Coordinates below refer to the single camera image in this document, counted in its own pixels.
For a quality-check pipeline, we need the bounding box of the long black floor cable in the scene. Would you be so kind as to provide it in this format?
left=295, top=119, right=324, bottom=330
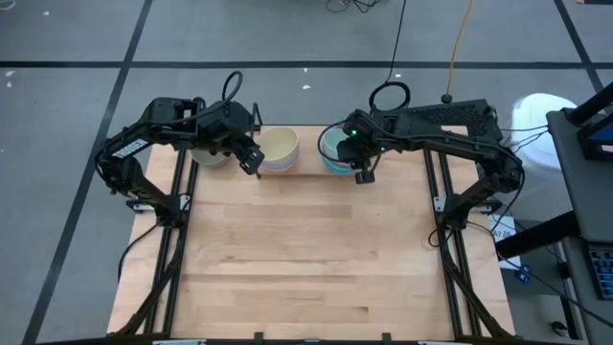
left=497, top=253, right=613, bottom=330

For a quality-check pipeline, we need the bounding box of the pale grey bowl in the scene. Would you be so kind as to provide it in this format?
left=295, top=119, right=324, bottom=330
left=190, top=146, right=232, bottom=169

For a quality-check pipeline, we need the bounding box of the thin black base cable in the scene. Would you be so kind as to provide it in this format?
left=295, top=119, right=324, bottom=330
left=116, top=221, right=160, bottom=285

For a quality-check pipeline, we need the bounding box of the orange cable with black plug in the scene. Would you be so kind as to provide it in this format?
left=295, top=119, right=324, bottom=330
left=440, top=0, right=475, bottom=105

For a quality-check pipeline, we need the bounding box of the black floor cable with loop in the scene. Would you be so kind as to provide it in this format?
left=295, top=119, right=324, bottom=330
left=368, top=0, right=412, bottom=113

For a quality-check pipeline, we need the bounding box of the black frame crossbar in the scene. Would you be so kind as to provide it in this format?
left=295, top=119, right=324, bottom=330
left=36, top=331, right=613, bottom=345

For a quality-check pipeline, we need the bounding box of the cream bowl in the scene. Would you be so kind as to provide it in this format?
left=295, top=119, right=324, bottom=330
left=257, top=126, right=302, bottom=165

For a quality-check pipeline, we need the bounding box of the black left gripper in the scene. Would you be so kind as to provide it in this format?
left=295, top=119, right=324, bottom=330
left=199, top=99, right=266, bottom=179

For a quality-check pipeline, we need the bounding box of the black aluminium frame rail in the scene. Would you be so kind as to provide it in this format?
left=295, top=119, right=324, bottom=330
left=114, top=147, right=199, bottom=337
left=422, top=147, right=514, bottom=339

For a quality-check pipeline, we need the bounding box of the teal bowl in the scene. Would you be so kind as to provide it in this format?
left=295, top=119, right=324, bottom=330
left=319, top=151, right=359, bottom=176

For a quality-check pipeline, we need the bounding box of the lavender bowl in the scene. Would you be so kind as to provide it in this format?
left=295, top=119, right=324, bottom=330
left=261, top=151, right=302, bottom=174

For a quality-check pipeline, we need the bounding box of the black cable bundle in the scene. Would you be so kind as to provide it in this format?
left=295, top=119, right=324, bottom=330
left=326, top=0, right=385, bottom=14

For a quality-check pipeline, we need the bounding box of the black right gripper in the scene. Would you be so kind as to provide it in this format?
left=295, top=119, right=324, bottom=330
left=334, top=108, right=385, bottom=186

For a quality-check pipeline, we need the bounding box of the grey desk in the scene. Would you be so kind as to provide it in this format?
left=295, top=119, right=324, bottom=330
left=546, top=107, right=613, bottom=345

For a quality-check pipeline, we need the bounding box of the black keypad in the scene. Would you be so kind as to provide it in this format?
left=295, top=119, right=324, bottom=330
left=587, top=242, right=613, bottom=302

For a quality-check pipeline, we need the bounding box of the white paper sheet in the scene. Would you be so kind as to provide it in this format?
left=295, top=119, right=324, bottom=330
left=488, top=214, right=522, bottom=270

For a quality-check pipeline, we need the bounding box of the black desk beam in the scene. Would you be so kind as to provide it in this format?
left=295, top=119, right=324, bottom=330
left=494, top=209, right=583, bottom=261

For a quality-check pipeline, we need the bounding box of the screen with blue display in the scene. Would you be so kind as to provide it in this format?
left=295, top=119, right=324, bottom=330
left=576, top=120, right=613, bottom=162

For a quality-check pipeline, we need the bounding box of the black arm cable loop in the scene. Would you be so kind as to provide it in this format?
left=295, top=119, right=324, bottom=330
left=220, top=70, right=244, bottom=104

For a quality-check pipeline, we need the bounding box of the black pole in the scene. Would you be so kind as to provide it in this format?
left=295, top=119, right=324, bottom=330
left=566, top=80, right=613, bottom=127

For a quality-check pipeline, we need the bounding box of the mint green bowl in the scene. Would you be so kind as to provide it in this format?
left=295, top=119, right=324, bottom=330
left=318, top=126, right=356, bottom=165

